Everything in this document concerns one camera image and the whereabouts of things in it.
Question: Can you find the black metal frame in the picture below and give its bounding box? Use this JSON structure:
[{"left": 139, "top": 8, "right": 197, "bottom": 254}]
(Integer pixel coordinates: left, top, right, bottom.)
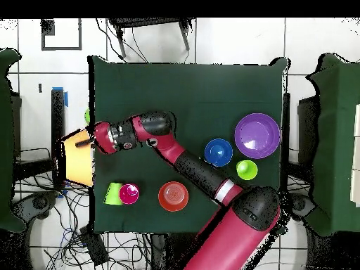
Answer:
[
  {"left": 281, "top": 92, "right": 291, "bottom": 193},
  {"left": 12, "top": 89, "right": 66, "bottom": 191}
]

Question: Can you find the dark green tablecloth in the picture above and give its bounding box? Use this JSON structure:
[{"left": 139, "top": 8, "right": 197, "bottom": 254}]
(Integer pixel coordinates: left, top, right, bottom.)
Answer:
[{"left": 88, "top": 55, "right": 289, "bottom": 235}]

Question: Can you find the red cup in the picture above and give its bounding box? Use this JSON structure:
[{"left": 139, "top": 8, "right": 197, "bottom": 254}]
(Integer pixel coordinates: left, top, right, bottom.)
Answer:
[{"left": 118, "top": 183, "right": 140, "bottom": 205}]

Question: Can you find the blue tape strip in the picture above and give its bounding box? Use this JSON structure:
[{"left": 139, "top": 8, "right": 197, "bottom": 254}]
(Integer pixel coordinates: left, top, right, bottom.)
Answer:
[{"left": 52, "top": 86, "right": 69, "bottom": 108}]

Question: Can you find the black power adapter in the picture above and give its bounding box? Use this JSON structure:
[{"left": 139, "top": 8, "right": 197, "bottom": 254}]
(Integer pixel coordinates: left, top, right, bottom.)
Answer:
[{"left": 79, "top": 226, "right": 110, "bottom": 266}]

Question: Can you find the blue bowl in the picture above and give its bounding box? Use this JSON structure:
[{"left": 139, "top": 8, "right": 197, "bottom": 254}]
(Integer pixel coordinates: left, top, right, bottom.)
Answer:
[{"left": 204, "top": 138, "right": 233, "bottom": 168}]

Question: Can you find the purple bowl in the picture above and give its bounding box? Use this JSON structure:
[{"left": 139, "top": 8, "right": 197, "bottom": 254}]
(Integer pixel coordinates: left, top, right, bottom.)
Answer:
[{"left": 233, "top": 112, "right": 281, "bottom": 160}]

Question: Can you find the light green cup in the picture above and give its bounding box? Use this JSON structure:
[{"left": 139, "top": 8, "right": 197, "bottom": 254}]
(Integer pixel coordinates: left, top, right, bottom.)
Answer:
[{"left": 236, "top": 160, "right": 259, "bottom": 181}]

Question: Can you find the green cloth side table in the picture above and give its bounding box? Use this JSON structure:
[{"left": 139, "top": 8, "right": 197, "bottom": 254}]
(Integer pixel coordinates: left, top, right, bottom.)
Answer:
[
  {"left": 306, "top": 53, "right": 360, "bottom": 237},
  {"left": 0, "top": 48, "right": 27, "bottom": 233}
]

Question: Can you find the small orange-red bowl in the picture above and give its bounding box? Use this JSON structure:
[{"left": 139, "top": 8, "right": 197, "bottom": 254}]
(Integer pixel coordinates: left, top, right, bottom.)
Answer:
[{"left": 157, "top": 180, "right": 190, "bottom": 212}]

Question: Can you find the large orange bowl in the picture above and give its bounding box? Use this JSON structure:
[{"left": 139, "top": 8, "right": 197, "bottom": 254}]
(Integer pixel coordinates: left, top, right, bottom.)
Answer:
[{"left": 62, "top": 128, "right": 96, "bottom": 188}]

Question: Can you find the black chair with legs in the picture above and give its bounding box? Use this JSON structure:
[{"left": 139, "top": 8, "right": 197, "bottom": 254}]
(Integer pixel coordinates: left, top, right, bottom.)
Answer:
[{"left": 108, "top": 17, "right": 196, "bottom": 58}]

